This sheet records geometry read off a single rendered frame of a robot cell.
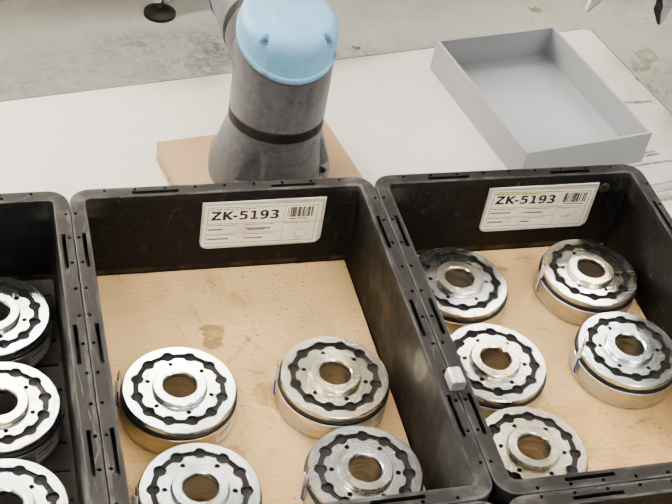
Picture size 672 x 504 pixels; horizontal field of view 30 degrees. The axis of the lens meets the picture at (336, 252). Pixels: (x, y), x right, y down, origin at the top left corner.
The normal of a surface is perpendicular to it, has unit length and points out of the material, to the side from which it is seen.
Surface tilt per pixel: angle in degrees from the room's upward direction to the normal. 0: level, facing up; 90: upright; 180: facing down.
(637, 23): 0
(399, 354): 90
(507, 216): 90
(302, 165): 73
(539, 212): 90
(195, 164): 1
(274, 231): 90
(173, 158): 1
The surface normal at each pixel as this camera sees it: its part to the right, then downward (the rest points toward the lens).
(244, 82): -0.76, 0.33
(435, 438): -0.96, 0.06
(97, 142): 0.14, -0.73
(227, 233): 0.24, 0.68
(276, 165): 0.10, 0.41
